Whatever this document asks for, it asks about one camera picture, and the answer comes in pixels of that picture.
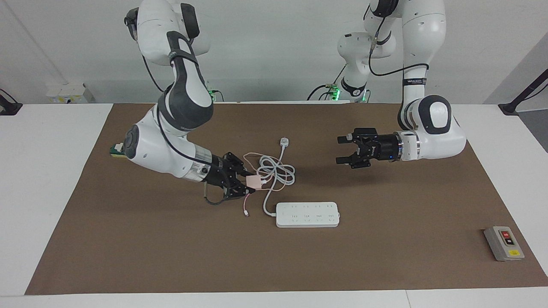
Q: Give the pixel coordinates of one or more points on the white power strip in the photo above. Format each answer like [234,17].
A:
[308,216]

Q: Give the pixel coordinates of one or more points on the white wall outlet box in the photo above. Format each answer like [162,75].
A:
[68,94]

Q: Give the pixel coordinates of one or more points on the black slanted stand pole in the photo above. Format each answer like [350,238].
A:
[509,108]

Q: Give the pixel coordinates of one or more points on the black stand base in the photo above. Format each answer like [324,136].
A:
[8,109]

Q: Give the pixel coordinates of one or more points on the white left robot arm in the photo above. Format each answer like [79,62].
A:
[432,119]

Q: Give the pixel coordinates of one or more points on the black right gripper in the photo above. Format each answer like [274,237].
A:
[220,175]

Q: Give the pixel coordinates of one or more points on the green knife switch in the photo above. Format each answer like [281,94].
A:
[115,150]

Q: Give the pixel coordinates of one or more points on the brown table mat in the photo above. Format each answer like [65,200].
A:
[385,256]

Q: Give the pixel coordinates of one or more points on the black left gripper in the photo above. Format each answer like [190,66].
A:
[381,147]

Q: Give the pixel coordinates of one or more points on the grey on-off switch box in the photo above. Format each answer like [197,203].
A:
[498,246]

